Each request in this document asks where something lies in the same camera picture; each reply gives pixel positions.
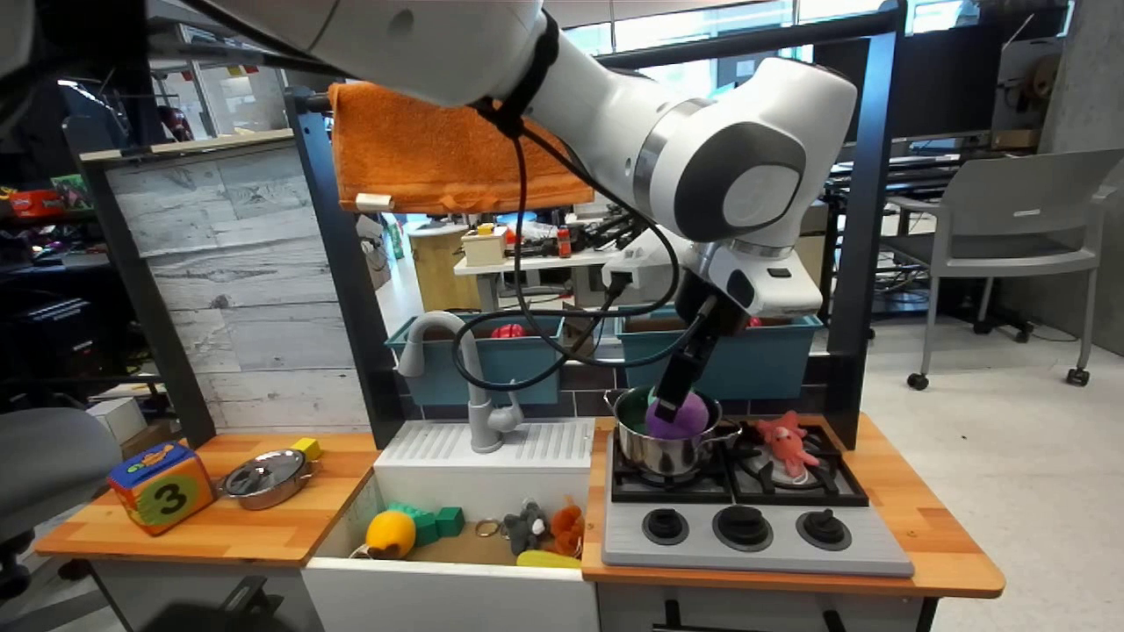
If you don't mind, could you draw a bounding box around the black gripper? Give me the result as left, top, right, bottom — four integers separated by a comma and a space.
646, 278, 751, 428

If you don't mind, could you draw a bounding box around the white toy sink basin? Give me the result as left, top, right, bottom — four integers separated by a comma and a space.
298, 418, 605, 632

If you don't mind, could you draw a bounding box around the silver metal pot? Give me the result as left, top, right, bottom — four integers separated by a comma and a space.
605, 384, 746, 486

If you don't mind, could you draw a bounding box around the red toy lobster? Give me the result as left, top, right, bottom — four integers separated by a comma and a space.
746, 409, 825, 486

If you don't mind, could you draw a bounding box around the grey toy stove top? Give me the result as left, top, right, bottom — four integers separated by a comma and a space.
601, 418, 915, 578

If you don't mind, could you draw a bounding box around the beige table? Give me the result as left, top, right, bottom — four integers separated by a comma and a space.
453, 233, 615, 317

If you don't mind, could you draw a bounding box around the grey toy faucet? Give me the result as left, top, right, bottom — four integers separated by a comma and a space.
398, 310, 526, 456

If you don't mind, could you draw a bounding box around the grey toy mouse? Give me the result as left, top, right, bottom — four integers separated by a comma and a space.
503, 501, 554, 557

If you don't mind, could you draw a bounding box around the yellow toy banana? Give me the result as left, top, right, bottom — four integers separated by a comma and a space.
511, 546, 583, 573

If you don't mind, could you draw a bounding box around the green toy vegetable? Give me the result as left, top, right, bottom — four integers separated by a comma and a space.
389, 501, 468, 546

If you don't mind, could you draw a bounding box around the wooden toy kitchen counter unit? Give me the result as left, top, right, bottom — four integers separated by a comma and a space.
32, 408, 1012, 632

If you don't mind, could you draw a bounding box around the yellow round toy fruit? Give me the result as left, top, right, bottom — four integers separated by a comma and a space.
360, 509, 422, 562

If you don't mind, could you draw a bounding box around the orange towel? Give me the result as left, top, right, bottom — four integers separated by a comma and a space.
326, 77, 601, 218

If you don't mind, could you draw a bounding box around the grey plastic chair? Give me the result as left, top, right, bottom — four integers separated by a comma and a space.
905, 148, 1124, 394

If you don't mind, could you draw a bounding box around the grey wood-print back panel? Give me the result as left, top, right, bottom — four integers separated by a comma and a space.
77, 131, 378, 449

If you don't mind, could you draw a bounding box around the colourful soft number cube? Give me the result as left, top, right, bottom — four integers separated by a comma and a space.
105, 440, 221, 539

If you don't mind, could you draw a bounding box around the grey office chair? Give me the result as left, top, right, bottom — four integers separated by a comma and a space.
0, 404, 126, 599

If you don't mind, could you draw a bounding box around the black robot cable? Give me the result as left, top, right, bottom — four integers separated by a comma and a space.
448, 9, 687, 400

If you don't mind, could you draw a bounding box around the black metal frame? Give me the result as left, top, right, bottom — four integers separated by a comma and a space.
284, 2, 909, 452

